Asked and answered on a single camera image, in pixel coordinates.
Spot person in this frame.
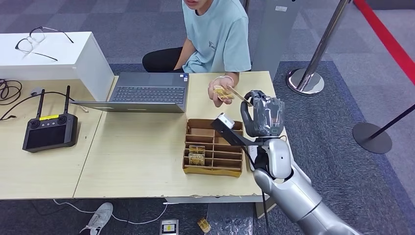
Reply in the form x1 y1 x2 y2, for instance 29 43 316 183
142 0 252 108

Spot black stanchion post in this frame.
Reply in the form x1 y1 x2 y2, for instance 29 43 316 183
352 104 415 155

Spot clear plastic hand cover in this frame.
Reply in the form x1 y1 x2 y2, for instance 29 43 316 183
252 96 286 137

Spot person's left hand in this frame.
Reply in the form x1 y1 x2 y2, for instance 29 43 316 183
207 77 235 108

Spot gold hotel card stack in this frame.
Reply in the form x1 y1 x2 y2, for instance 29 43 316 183
213 85 235 100

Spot black remote controller with antennas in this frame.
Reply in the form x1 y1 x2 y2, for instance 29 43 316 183
22 85 78 153

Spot long black cable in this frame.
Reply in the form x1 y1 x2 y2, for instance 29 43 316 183
0 91 76 121

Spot grey open laptop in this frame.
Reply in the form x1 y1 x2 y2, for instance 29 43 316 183
70 71 190 114

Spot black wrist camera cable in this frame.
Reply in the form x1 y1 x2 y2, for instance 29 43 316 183
241 146 270 235

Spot clear bubble wrap sheet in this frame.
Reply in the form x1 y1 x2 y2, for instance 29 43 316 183
207 202 255 235

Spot red barrier belt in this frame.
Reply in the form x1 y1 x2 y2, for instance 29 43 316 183
353 0 415 86

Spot white floor cable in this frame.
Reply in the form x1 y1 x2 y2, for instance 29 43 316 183
52 198 168 225

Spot white sneaker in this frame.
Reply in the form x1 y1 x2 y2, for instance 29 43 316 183
79 202 114 235

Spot white box shelf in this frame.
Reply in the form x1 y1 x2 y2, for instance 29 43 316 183
0 31 115 101

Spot black coiled cable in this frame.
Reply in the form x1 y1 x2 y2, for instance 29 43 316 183
0 79 23 105

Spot chrome stanchion post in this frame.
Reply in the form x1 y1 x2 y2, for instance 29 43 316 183
286 0 352 96

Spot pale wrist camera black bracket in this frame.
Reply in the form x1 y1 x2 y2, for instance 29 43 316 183
210 112 265 146

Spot grey card reader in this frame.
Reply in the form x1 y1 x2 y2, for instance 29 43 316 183
247 146 260 172

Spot small device with yellow label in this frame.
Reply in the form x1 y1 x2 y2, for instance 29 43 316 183
159 219 179 235

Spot pale wooden desk leg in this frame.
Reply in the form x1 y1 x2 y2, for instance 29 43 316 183
255 201 276 219

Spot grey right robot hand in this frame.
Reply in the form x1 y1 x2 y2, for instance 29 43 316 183
240 90 286 138

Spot cardboard card organizer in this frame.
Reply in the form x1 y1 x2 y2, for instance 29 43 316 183
182 118 244 178

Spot black-rimmed eyeglasses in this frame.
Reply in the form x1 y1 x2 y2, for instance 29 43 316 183
15 26 74 62

